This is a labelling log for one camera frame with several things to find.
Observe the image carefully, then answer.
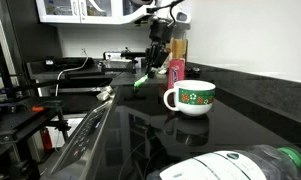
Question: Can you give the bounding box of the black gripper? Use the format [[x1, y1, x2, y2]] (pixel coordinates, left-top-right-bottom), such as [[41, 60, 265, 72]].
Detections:
[[146, 20, 174, 79]]

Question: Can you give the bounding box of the green marker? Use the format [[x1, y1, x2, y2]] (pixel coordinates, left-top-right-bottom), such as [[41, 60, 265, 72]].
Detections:
[[134, 74, 148, 88]]

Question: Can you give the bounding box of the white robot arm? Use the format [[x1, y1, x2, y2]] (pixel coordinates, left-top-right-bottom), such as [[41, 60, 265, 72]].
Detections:
[[122, 0, 191, 78]]

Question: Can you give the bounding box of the white green floral mug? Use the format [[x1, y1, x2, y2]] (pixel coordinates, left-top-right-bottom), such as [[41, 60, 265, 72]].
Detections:
[[163, 80, 216, 116]]

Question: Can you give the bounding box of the pink Sweet'N Low box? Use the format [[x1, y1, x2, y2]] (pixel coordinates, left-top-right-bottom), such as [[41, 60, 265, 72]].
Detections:
[[168, 59, 185, 89]]

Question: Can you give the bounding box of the stove control knob far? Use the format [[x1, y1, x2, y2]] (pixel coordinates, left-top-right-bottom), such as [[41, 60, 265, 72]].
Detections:
[[102, 86, 113, 94]]

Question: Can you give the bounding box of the stove control knob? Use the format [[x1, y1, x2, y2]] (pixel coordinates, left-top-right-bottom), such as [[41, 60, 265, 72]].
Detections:
[[102, 86, 113, 94], [97, 91, 110, 101]]

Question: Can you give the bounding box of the stove control knob near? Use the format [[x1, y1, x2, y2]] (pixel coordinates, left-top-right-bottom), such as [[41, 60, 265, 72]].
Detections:
[[97, 91, 110, 101]]

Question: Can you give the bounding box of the clear plastic bottle green cap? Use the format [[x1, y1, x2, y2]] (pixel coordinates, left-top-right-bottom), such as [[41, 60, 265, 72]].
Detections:
[[146, 145, 301, 180]]

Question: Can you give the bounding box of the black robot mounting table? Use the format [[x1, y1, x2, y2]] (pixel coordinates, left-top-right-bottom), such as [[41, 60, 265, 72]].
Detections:
[[0, 57, 114, 180]]

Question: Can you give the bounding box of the white wall cabinet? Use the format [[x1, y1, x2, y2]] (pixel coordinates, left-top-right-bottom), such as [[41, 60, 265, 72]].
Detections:
[[35, 0, 158, 25]]

